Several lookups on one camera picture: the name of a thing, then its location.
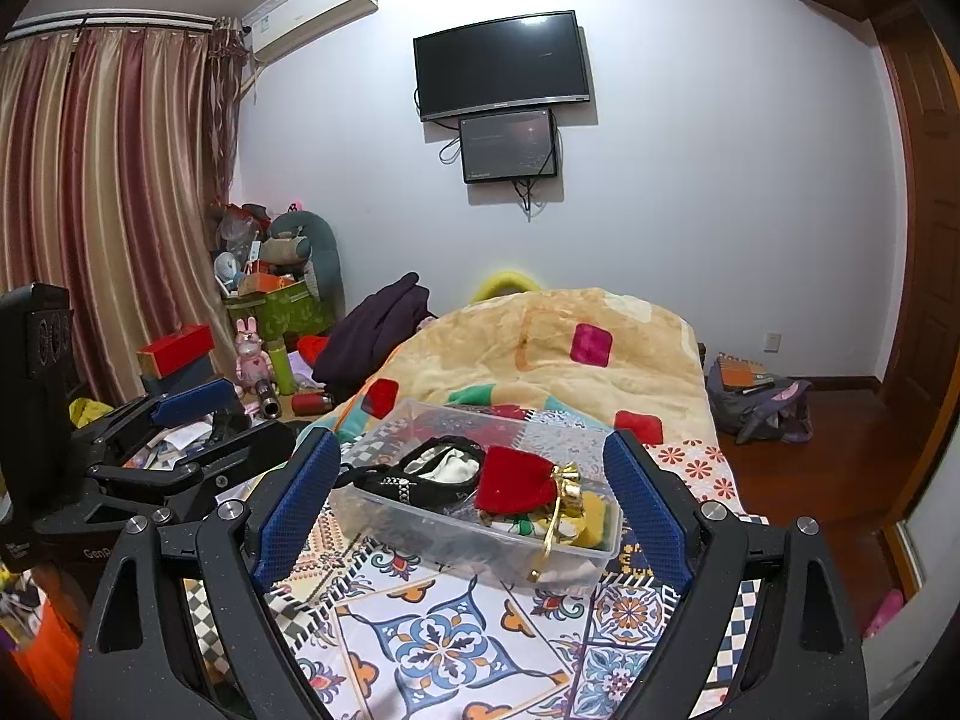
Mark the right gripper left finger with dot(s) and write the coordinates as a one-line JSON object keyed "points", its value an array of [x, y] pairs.
{"points": [[140, 658]]}

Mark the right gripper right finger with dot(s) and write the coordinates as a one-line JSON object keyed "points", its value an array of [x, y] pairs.
{"points": [[803, 657]]}

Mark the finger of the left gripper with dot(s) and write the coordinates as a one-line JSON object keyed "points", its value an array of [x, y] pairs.
{"points": [[173, 410]]}

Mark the yellow green sponge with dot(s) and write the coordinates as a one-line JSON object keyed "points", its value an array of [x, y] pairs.
{"points": [[592, 523]]}

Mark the clear plastic storage box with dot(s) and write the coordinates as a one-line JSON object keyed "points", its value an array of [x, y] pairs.
{"points": [[462, 538]]}

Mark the red velvet pouch gold ribbon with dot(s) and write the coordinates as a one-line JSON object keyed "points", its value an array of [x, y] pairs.
{"points": [[514, 482]]}

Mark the pink bunny plush toy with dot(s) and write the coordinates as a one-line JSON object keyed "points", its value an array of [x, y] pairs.
{"points": [[252, 365]]}

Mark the green cylinder bottle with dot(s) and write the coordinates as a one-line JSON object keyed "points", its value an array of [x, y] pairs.
{"points": [[283, 376]]}

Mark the red box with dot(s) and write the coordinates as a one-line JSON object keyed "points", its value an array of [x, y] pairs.
{"points": [[170, 354]]}

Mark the red can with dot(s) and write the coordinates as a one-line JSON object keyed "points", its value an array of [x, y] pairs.
{"points": [[311, 404]]}

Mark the green cardboard box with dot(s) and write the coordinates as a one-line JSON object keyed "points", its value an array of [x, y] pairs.
{"points": [[292, 309]]}

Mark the white wardrobe sliding door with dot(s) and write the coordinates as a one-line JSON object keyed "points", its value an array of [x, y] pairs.
{"points": [[904, 677]]}

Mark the grey green plush toy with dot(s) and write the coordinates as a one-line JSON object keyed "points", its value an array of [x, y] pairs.
{"points": [[300, 240]]}

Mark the dark purple clothing pile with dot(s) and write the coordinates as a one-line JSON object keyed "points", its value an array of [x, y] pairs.
{"points": [[362, 342]]}

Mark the patterned patchwork bedsheet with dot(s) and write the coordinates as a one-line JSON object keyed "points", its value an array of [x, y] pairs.
{"points": [[381, 632]]}

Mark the purple backpack on floor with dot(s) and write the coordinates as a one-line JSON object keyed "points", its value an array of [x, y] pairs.
{"points": [[752, 404]]}

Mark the striped brown curtain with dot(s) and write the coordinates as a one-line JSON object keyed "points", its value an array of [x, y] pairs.
{"points": [[118, 145]]}

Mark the brown wooden door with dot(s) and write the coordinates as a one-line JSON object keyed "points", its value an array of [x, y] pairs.
{"points": [[925, 351]]}

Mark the yellow curved headboard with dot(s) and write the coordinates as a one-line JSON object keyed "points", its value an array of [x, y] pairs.
{"points": [[505, 282]]}

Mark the beige fleece blanket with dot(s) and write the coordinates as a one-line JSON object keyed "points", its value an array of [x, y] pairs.
{"points": [[589, 351]]}

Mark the white air conditioner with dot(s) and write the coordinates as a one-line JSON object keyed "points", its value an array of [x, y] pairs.
{"points": [[282, 26]]}

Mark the white wall socket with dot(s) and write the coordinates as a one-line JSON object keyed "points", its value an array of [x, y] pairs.
{"points": [[772, 342]]}

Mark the small wall monitor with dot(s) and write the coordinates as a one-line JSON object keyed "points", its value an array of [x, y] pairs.
{"points": [[508, 146]]}

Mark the large wall television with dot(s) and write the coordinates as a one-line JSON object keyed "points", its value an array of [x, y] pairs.
{"points": [[519, 61]]}

